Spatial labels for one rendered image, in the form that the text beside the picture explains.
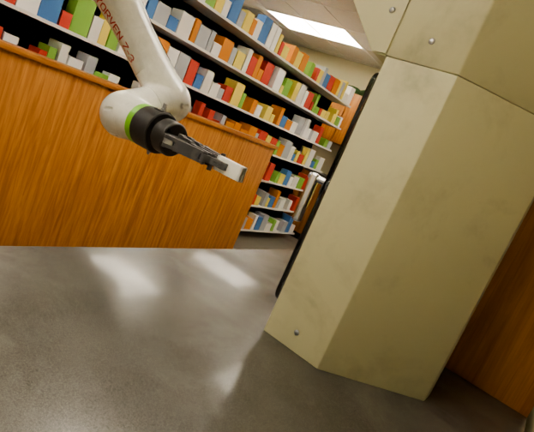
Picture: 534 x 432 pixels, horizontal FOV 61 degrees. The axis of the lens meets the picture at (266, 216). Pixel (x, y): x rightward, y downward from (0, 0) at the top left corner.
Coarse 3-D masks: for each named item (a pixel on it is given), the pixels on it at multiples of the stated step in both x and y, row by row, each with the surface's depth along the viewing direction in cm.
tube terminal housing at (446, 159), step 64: (448, 0) 63; (512, 0) 61; (384, 64) 68; (448, 64) 63; (512, 64) 63; (384, 128) 67; (448, 128) 64; (512, 128) 65; (384, 192) 66; (448, 192) 66; (512, 192) 68; (320, 256) 71; (384, 256) 67; (448, 256) 69; (320, 320) 70; (384, 320) 70; (448, 320) 72; (384, 384) 73
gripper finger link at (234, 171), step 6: (222, 156) 89; (228, 162) 88; (234, 162) 87; (216, 168) 89; (228, 168) 88; (234, 168) 87; (240, 168) 86; (228, 174) 87; (234, 174) 87; (240, 174) 86; (240, 180) 87
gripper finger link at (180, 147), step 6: (168, 138) 89; (174, 138) 89; (162, 144) 90; (174, 144) 90; (180, 144) 89; (186, 144) 89; (174, 150) 90; (180, 150) 89; (186, 150) 89; (192, 150) 88; (198, 150) 88; (186, 156) 89; (192, 156) 88; (198, 156) 88; (198, 162) 88; (204, 162) 88
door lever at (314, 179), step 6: (312, 174) 78; (318, 174) 78; (312, 180) 78; (318, 180) 78; (324, 180) 77; (306, 186) 78; (312, 186) 78; (306, 192) 78; (312, 192) 78; (300, 198) 79; (306, 198) 78; (300, 204) 79; (306, 204) 79; (300, 210) 79; (294, 216) 79; (300, 216) 79
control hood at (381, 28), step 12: (360, 0) 71; (372, 0) 70; (384, 0) 68; (396, 0) 67; (408, 0) 66; (360, 12) 70; (372, 12) 69; (384, 12) 68; (396, 12) 67; (372, 24) 69; (384, 24) 68; (396, 24) 67; (372, 36) 69; (384, 36) 68; (372, 48) 69; (384, 48) 68; (384, 60) 71
